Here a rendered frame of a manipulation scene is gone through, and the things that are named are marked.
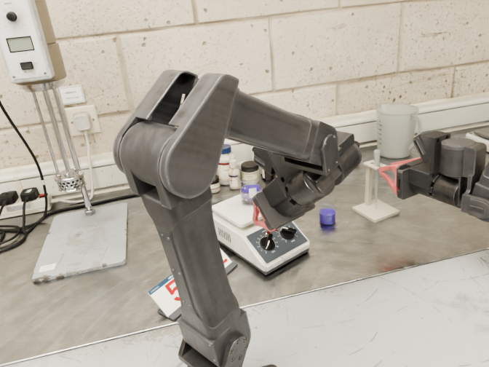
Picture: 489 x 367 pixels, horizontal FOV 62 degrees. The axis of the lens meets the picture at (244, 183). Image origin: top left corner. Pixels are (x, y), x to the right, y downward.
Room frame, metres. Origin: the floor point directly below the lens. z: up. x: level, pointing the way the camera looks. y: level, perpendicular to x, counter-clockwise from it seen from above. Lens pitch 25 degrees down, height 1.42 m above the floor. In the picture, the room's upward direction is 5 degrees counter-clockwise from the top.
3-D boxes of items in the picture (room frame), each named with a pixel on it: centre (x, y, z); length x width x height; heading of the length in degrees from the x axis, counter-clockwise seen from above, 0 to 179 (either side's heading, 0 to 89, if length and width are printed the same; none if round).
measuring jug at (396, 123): (1.23, -0.51, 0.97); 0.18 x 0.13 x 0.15; 20
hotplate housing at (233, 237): (0.79, -0.01, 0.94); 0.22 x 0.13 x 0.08; 35
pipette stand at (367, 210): (0.88, -0.32, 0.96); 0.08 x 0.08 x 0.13; 24
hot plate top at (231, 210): (0.81, 0.00, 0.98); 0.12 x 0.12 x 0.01; 35
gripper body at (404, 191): (0.75, -0.38, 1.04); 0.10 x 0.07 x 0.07; 115
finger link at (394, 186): (0.81, -0.34, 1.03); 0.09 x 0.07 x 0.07; 25
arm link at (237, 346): (0.40, 0.07, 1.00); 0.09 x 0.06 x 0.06; 45
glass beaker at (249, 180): (0.83, -0.01, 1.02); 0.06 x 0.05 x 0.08; 37
